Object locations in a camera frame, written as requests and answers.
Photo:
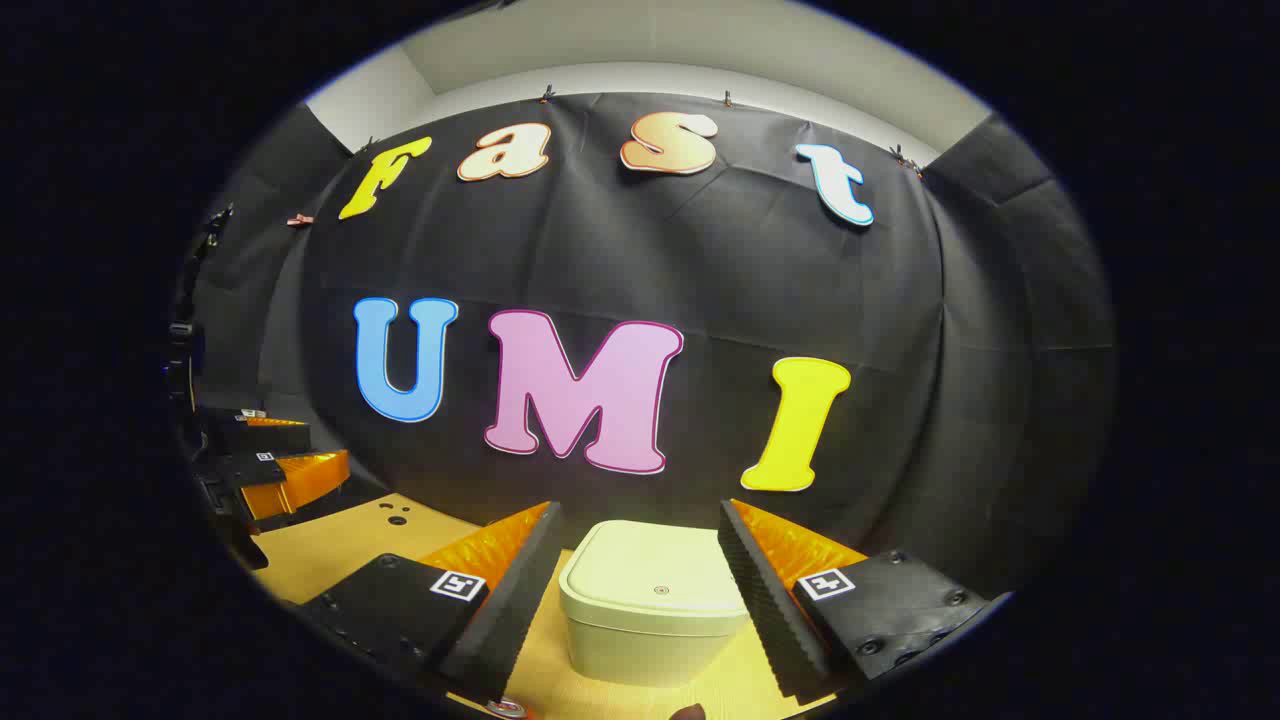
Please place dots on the wooden desktop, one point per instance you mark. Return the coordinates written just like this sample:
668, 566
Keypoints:
330, 560

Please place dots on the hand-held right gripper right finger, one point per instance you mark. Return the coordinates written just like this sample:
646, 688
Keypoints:
770, 610

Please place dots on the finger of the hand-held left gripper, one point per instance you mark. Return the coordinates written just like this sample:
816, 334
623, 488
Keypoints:
260, 435
300, 478

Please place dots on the pale green desktop garbage bin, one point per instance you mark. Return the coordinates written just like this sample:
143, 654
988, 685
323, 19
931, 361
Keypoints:
650, 620

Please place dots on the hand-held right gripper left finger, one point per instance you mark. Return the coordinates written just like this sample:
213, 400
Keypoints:
510, 620

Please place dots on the black backdrop cloth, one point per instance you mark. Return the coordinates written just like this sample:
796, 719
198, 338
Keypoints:
700, 260

